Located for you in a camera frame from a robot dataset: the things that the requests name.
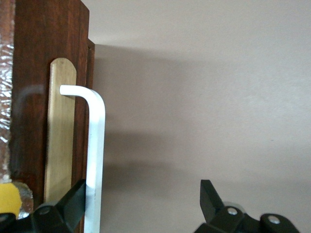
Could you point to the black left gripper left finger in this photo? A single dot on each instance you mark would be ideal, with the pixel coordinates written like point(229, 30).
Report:
point(70, 206)

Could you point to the yellow cube block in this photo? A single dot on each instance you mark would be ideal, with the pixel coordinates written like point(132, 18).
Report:
point(8, 199)

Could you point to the wooden drawer with light interior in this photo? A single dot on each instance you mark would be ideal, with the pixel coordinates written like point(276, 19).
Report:
point(31, 48)

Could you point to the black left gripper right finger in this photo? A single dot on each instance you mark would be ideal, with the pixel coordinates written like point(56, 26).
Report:
point(211, 201)

